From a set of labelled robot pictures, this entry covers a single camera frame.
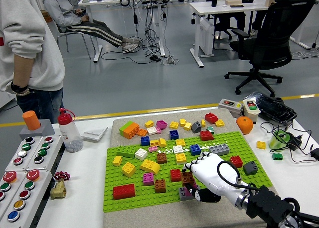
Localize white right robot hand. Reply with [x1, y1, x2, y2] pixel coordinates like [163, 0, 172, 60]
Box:
[183, 152, 248, 206]

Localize grey long toy brick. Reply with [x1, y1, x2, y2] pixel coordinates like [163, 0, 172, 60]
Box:
[208, 143, 230, 156]

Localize grey base toy brick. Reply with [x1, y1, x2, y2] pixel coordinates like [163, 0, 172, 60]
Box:
[178, 186, 197, 202]

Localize grey roof toy brick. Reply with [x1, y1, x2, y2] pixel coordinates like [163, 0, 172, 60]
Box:
[190, 120, 203, 133]

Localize yellow arch toy brick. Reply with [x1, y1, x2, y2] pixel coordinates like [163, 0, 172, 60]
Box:
[139, 158, 161, 175]

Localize green studded baseplate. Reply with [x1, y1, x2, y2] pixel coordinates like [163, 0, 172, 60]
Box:
[103, 130, 273, 213]

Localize green long toy brick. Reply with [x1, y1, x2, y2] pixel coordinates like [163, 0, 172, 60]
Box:
[116, 145, 138, 158]

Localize red long toy brick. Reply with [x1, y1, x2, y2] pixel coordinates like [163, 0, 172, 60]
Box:
[112, 183, 136, 201]

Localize dark grey roof brick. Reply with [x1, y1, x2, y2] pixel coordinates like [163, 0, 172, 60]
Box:
[242, 161, 259, 176]

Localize beige foam mat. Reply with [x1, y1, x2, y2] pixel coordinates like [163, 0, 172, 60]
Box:
[102, 107, 289, 228]

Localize orange fruit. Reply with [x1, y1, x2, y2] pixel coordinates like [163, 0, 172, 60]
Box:
[235, 116, 254, 135]

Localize light green plastic cup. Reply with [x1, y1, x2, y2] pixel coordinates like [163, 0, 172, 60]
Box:
[268, 129, 291, 150]

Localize black device clear case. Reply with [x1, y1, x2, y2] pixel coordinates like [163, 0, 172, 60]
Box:
[243, 91, 298, 125]

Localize black power adapter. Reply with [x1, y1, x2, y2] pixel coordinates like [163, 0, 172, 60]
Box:
[288, 134, 304, 151]

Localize orange long brick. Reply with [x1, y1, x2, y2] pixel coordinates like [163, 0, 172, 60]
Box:
[123, 122, 141, 140]

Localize lime green long brick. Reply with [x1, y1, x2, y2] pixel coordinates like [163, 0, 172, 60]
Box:
[119, 120, 134, 136]

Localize black office chair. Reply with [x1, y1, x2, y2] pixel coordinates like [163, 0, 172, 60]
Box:
[223, 0, 317, 98]

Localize white computer case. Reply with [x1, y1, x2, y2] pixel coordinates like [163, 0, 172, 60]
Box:
[198, 17, 215, 58]

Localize clear bottle red cap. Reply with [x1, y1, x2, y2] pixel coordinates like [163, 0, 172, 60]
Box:
[57, 108, 84, 153]

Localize brass valve red handwheel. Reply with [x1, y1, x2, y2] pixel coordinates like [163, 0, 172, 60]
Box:
[50, 171, 71, 201]

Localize grey control box with knob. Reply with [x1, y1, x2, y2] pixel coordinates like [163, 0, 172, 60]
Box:
[26, 134, 64, 171]

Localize grey square block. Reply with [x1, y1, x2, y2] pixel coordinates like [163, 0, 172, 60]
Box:
[19, 118, 55, 140]

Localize button box yellow blue buttons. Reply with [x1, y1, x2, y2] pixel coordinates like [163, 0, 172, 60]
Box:
[0, 168, 54, 228]

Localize grey four-button control box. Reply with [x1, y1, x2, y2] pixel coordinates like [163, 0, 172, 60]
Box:
[4, 135, 43, 172]

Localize orange cylinder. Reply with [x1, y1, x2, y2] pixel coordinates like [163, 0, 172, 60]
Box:
[22, 110, 41, 131]

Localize emergency stop button box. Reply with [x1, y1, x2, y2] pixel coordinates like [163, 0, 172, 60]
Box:
[0, 170, 27, 218]

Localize grey metal chair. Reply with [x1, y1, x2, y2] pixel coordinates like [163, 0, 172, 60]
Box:
[56, 18, 97, 62]

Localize seated person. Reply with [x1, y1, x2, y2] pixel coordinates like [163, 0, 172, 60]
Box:
[43, 0, 140, 54]

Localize wooden crate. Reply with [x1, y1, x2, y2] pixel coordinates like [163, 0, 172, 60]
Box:
[40, 9, 53, 24]

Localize grey two-button switch box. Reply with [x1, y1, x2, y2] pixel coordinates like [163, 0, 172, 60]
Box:
[218, 98, 244, 118]

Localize white two-button switch box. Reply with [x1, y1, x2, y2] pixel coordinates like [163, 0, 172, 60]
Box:
[242, 99, 262, 124]

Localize thin black cable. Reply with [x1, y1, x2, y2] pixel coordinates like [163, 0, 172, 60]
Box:
[260, 121, 319, 164]

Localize white wall switch plate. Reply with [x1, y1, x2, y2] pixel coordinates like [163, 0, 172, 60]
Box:
[81, 126, 109, 143]

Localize black hanging desk cables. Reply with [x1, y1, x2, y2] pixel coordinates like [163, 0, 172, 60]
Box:
[132, 0, 172, 59]

